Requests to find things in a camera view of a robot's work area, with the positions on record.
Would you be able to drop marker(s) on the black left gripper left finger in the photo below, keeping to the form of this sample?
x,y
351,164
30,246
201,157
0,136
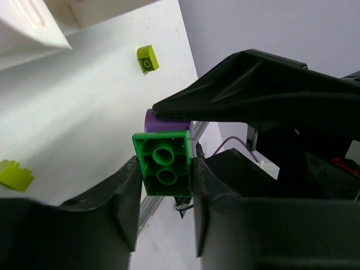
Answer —
x,y
94,230

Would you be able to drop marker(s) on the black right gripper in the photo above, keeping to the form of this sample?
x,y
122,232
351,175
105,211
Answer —
x,y
308,126

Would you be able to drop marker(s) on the lime sloped lego brick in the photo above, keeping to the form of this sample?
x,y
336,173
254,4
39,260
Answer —
x,y
147,59

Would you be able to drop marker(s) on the green lego brick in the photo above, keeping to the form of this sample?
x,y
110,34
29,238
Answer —
x,y
165,159

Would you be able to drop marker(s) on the purple round lego piece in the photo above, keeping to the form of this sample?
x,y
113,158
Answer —
x,y
154,124

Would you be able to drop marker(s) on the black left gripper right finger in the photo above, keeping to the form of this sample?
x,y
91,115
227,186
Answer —
x,y
245,219

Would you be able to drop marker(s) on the white drawer cabinet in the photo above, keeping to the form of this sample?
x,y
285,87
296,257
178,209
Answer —
x,y
32,29

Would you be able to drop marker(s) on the lime small lego brick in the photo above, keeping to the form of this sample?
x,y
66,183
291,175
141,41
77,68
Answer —
x,y
14,177

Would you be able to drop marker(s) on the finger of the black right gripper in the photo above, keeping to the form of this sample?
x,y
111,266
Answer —
x,y
242,92

